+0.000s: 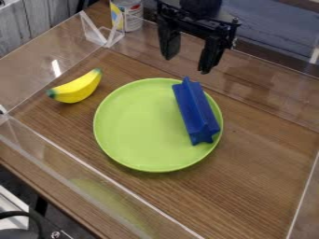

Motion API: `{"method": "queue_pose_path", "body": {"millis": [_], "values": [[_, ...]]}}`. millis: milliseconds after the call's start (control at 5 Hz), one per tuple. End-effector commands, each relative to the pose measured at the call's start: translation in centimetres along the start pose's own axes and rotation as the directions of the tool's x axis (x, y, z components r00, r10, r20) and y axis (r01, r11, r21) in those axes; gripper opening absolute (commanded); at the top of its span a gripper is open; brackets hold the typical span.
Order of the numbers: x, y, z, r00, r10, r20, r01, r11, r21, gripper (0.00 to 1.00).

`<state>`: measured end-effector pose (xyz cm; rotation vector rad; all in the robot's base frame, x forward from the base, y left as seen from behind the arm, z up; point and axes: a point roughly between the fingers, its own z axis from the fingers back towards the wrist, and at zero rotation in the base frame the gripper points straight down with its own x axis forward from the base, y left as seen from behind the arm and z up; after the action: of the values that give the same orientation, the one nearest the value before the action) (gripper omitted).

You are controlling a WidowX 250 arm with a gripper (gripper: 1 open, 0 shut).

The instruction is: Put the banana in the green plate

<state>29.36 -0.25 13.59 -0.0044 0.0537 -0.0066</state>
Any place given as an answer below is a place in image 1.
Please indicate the blue star-shaped block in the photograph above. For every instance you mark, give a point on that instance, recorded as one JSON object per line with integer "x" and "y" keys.
{"x": 196, "y": 113}

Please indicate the clear acrylic enclosure wall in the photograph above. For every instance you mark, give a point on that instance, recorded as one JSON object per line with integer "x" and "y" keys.
{"x": 254, "y": 190}

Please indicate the green round plate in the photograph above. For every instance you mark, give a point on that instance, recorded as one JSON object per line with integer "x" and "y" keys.
{"x": 139, "y": 129}

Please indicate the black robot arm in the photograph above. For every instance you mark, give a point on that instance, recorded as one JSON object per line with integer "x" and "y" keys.
{"x": 202, "y": 19}

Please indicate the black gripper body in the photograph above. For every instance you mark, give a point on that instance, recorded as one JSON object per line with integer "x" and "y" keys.
{"x": 200, "y": 18}

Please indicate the yellow toy banana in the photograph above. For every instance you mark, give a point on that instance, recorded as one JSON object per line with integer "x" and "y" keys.
{"x": 78, "y": 89}

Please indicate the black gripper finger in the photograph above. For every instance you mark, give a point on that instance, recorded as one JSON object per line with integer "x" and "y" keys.
{"x": 211, "y": 54}
{"x": 168, "y": 39}

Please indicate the black device with knob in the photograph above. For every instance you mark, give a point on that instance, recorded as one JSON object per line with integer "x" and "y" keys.
{"x": 59, "y": 226}

